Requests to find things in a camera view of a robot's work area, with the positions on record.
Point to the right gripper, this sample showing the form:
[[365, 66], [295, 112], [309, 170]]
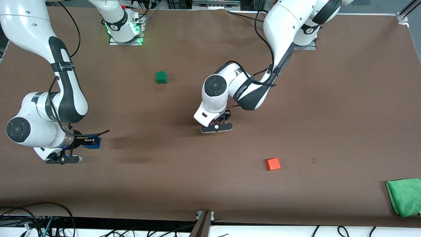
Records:
[[78, 140]]

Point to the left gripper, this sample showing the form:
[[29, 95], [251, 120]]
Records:
[[226, 116]]

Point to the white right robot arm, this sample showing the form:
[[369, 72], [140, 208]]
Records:
[[26, 29]]

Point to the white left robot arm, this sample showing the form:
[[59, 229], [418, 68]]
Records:
[[286, 26]]

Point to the orange wooden block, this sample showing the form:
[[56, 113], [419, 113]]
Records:
[[273, 164]]

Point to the green wooden block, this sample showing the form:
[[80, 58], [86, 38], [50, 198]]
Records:
[[161, 77]]

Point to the brown table cover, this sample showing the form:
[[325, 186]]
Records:
[[210, 191]]

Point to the green folded cloth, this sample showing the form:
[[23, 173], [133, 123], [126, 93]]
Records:
[[406, 197]]

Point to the grey metal rail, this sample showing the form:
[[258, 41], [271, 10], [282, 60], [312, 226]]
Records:
[[215, 4]]

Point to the aluminium profile bracket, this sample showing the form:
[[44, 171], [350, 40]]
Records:
[[202, 227]]

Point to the aluminium frame profile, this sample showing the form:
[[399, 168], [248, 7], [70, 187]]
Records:
[[403, 15]]

